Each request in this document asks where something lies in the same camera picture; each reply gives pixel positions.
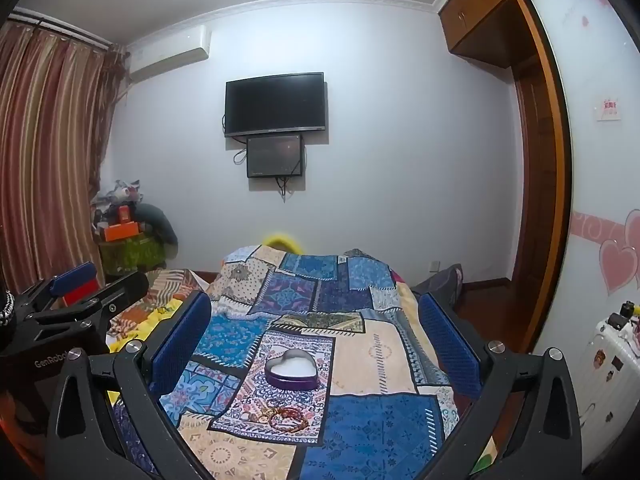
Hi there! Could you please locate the purple heart-shaped tin box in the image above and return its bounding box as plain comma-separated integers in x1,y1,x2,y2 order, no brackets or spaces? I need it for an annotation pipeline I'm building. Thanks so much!
265,349,319,391

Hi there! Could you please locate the red braided bracelet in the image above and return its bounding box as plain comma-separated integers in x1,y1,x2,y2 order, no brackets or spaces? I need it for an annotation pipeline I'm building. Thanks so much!
268,405,312,434

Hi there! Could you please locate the yellow blanket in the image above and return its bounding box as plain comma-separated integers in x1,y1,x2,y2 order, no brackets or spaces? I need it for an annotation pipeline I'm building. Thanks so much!
108,298,182,353

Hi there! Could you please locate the orange box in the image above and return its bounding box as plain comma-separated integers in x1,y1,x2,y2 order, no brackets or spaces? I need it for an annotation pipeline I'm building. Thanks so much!
103,221,140,242

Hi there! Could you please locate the dark bag on floor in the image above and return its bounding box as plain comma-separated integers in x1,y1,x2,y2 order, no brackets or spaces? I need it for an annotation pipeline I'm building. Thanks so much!
411,263,463,308

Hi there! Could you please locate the red striped curtain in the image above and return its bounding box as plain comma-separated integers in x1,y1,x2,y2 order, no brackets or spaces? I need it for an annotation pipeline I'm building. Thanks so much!
1,21,126,292

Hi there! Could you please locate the blue patchwork bedspread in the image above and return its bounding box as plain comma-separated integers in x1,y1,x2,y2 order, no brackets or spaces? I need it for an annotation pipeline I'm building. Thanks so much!
160,245,459,479

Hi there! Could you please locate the small black wall monitor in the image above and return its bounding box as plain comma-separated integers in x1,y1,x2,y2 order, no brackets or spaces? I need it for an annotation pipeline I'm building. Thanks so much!
246,134,304,179

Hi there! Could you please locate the white wall air conditioner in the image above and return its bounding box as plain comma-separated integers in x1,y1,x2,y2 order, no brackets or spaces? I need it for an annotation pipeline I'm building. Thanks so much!
129,25,212,84

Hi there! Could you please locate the large black wall television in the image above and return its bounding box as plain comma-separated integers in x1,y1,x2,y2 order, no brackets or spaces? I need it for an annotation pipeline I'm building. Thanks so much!
224,72,328,138

